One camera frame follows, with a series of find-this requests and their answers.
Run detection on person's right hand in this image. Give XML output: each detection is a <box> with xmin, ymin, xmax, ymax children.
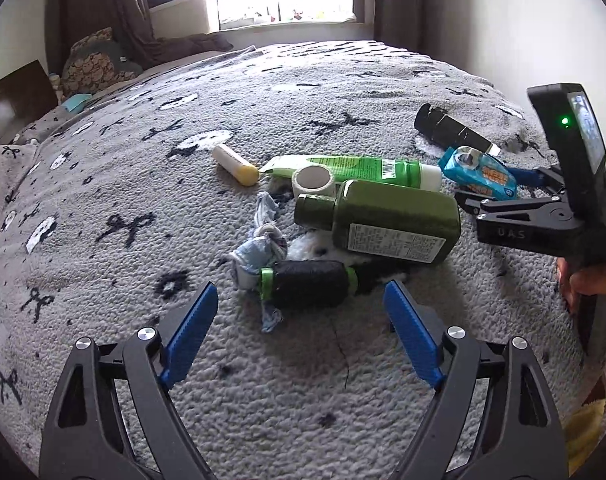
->
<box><xmin>555</xmin><ymin>257</ymin><xmax>606</xmax><ymax>317</ymax></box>

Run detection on grey-blue cloth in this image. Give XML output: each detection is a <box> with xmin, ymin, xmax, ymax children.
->
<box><xmin>228</xmin><ymin>192</ymin><xmax>290</xmax><ymax>333</ymax></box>

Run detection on brown bed cover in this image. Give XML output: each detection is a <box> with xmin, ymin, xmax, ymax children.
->
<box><xmin>138</xmin><ymin>32</ymin><xmax>235</xmax><ymax>72</ymax></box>

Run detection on brown curtain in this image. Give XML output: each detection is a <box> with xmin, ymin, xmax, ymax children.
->
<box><xmin>48</xmin><ymin>0</ymin><xmax>158</xmax><ymax>58</ymax></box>
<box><xmin>373</xmin><ymin>0</ymin><xmax>434</xmax><ymax>52</ymax></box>

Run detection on patterned brown pillow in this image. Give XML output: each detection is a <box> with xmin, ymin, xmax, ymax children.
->
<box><xmin>60</xmin><ymin>27</ymin><xmax>144</xmax><ymax>97</ymax></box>

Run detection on white tape roll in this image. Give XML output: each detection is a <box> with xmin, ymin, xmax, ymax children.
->
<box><xmin>291</xmin><ymin>165</ymin><xmax>339</xmax><ymax>201</ymax></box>

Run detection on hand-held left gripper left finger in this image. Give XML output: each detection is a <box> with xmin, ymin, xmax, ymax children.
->
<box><xmin>38</xmin><ymin>282</ymin><xmax>219</xmax><ymax>480</ymax></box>

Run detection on yellow fluffy cloth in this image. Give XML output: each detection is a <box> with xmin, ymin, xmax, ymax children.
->
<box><xmin>564</xmin><ymin>400</ymin><xmax>606</xmax><ymax>477</ymax></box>

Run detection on wooden headboard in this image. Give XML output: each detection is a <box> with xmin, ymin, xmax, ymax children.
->
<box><xmin>0</xmin><ymin>60</ymin><xmax>60</xmax><ymax>147</ymax></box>

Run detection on grey printed fleece blanket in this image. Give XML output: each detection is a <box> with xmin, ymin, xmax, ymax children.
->
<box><xmin>0</xmin><ymin>40</ymin><xmax>606</xmax><ymax>480</ymax></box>

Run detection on black cylinder container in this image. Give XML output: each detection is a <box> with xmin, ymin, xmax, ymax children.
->
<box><xmin>414</xmin><ymin>103</ymin><xmax>504</xmax><ymax>157</ymax></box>

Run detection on green squeeze tube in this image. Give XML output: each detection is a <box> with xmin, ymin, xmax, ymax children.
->
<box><xmin>260</xmin><ymin>155</ymin><xmax>443</xmax><ymax>193</ymax></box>

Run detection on cream yellow stick tube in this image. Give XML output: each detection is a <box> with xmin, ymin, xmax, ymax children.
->
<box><xmin>211</xmin><ymin>143</ymin><xmax>260</xmax><ymax>186</ymax></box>

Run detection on white storage box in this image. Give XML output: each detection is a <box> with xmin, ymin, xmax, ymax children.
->
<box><xmin>148</xmin><ymin>0</ymin><xmax>220</xmax><ymax>41</ymax></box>

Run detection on blue snack packet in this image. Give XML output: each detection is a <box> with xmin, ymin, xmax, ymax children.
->
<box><xmin>439</xmin><ymin>146</ymin><xmax>518</xmax><ymax>200</ymax></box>

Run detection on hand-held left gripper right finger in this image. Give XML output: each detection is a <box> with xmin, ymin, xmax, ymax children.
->
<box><xmin>383</xmin><ymin>280</ymin><xmax>568</xmax><ymax>480</ymax></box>

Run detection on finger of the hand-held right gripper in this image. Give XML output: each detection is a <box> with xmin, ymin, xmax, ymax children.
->
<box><xmin>454</xmin><ymin>189</ymin><xmax>570</xmax><ymax>217</ymax></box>
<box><xmin>505</xmin><ymin>165</ymin><xmax>566</xmax><ymax>196</ymax></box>

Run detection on dark green bottle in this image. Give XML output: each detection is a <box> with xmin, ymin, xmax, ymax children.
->
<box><xmin>294</xmin><ymin>179</ymin><xmax>462</xmax><ymax>264</ymax></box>

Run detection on black thread spool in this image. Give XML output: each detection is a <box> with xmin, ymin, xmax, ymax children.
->
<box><xmin>259</xmin><ymin>260</ymin><xmax>375</xmax><ymax>310</ymax></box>

